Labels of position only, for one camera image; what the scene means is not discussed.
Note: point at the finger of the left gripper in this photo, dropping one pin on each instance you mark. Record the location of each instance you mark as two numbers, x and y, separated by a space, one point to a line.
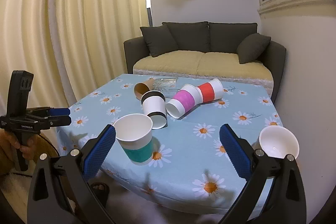
54 121
51 111

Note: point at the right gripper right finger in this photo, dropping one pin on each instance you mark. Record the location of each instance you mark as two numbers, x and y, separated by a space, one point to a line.
286 202

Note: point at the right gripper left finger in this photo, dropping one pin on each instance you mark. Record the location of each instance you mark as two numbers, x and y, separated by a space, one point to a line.
48 203

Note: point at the teal banded paper cup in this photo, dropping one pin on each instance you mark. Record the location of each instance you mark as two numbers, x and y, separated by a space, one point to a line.
134 133

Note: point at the brown paper cup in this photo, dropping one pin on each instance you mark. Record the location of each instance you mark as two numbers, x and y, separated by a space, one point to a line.
141 88

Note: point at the black banded paper cup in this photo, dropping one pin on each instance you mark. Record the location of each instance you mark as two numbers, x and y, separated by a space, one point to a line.
154 106

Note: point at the red banded paper cup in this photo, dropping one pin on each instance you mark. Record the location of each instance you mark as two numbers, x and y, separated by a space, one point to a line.
211 90

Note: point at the pink banded paper cup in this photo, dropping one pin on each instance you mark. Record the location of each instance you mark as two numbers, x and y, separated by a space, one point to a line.
183 101

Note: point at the left hand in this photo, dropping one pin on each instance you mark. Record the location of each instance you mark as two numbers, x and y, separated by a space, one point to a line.
9 141

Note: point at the white ceramic mug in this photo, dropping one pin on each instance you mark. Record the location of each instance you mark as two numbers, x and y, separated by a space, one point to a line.
277 141

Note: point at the cream curtain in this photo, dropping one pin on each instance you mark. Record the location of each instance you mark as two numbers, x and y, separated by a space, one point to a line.
73 48

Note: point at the daisy print blue tablecloth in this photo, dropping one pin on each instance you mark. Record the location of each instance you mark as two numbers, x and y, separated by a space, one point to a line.
190 170

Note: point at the clear glass tumbler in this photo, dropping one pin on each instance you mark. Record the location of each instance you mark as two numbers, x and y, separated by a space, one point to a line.
167 86

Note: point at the left dark throw pillow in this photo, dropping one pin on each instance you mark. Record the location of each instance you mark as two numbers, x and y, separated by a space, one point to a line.
159 40

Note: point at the dark throw pillow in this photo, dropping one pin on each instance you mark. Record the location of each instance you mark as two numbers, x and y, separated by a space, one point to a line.
159 40
252 47

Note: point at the yellow sofa seat cover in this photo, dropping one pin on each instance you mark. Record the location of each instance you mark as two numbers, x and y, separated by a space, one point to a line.
198 65

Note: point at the right dark throw pillow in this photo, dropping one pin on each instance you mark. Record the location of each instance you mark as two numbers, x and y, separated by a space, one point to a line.
252 47

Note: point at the dark grey sofa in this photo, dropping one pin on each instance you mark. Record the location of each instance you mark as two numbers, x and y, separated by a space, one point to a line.
212 37

